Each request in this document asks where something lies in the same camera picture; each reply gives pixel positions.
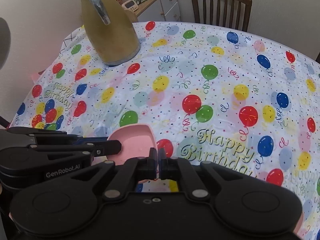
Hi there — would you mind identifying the wooden top side cabinet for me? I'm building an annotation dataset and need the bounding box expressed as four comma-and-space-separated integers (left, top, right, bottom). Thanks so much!
125, 0, 181, 22

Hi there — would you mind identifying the pink heart-shaped bowl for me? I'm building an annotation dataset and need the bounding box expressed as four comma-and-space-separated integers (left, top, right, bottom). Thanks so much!
105, 124, 157, 181

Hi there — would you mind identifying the balloon pattern tablecloth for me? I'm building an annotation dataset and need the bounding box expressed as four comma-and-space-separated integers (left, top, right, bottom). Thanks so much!
11, 21, 319, 239

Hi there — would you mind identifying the gold thermos jug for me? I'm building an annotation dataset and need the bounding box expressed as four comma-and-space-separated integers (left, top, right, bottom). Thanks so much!
80, 0, 140, 67

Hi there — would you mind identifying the brown wooden chair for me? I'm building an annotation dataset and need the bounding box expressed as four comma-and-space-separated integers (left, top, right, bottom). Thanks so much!
191, 0, 253, 31

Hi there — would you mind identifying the white digital clock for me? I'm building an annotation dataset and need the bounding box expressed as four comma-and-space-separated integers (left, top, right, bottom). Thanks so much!
122, 0, 139, 12

